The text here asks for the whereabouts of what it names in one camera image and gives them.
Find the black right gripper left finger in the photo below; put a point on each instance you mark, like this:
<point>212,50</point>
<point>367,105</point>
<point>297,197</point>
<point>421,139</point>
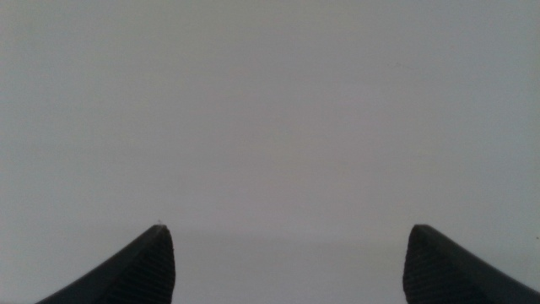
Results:
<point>143,270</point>

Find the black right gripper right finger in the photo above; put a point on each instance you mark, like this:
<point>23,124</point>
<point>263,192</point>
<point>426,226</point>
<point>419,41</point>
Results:
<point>439,270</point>

